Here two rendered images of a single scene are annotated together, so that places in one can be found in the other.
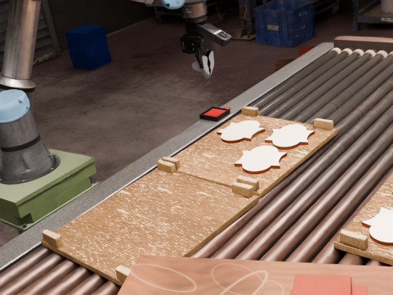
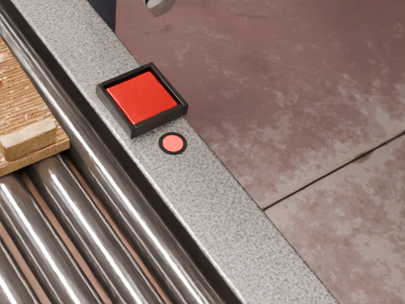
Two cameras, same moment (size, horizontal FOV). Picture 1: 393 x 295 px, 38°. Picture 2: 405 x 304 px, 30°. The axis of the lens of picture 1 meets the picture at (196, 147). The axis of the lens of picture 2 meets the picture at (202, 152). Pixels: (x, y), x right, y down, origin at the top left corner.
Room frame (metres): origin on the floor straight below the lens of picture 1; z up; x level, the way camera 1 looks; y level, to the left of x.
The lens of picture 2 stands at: (1.92, -0.64, 1.57)
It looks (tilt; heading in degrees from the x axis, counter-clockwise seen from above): 52 degrees down; 94
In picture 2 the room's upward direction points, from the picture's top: 12 degrees clockwise
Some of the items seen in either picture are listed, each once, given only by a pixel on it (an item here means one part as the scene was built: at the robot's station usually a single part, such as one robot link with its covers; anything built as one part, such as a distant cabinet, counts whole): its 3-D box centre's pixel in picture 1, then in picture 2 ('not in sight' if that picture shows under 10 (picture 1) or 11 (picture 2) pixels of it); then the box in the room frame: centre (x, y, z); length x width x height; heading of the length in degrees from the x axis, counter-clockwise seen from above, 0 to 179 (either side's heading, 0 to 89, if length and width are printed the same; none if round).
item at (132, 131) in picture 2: (214, 113); (141, 99); (1.80, -0.08, 0.92); 0.08 x 0.08 x 0.02; 48
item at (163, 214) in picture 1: (151, 220); not in sight; (1.18, 0.14, 0.93); 0.41 x 0.35 x 0.02; 135
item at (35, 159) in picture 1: (24, 154); not in sight; (1.53, 0.50, 1.01); 0.15 x 0.15 x 0.10
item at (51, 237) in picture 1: (52, 238); not in sight; (1.14, 0.37, 0.95); 0.06 x 0.02 x 0.03; 45
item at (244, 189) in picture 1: (242, 189); not in sight; (1.22, -0.10, 0.95); 0.06 x 0.02 x 0.03; 45
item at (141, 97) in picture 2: (214, 114); (141, 100); (1.80, -0.08, 0.92); 0.06 x 0.06 x 0.01; 48
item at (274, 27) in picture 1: (284, 23); not in sight; (5.77, -1.11, 0.19); 0.50 x 0.41 x 0.37; 41
